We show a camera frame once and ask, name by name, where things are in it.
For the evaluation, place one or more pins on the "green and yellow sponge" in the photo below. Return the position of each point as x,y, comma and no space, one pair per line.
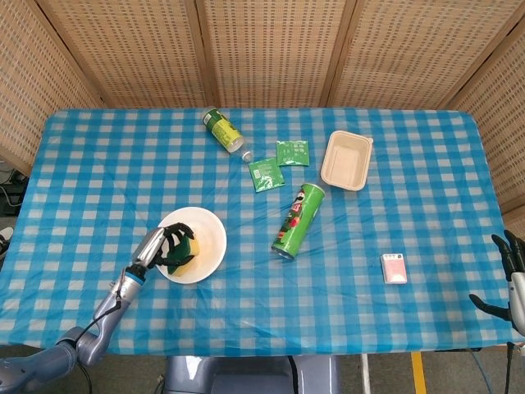
193,248

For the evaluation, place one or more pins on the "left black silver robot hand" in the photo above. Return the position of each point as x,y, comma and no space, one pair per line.
149,246

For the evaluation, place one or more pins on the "pink white card box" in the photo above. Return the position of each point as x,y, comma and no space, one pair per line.
394,268

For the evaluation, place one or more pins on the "white table leg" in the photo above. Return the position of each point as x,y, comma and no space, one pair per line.
365,375

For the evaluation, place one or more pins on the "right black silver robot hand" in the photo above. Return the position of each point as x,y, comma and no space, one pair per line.
519,295

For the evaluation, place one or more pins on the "white round plate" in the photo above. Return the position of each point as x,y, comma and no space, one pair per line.
211,242

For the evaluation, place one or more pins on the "beige takeaway food container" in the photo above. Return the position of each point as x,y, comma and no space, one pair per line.
346,162

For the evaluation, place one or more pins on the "white grey shoe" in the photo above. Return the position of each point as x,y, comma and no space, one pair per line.
5,242

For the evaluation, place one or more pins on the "clear bottle with green label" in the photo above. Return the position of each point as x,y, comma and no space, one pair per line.
223,129

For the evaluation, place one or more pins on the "green sachet with white text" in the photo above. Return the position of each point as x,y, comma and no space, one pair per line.
293,153

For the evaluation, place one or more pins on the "woven bamboo folding screen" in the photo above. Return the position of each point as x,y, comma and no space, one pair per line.
270,49

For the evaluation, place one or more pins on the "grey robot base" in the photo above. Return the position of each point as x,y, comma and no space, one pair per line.
246,375

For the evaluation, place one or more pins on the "green sachet with QR code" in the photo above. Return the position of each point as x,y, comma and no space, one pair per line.
266,174

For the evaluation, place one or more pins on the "green Pringles can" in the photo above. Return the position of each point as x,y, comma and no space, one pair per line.
297,221

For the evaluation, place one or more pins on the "blue white checkered tablecloth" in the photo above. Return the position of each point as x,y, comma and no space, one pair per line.
262,312

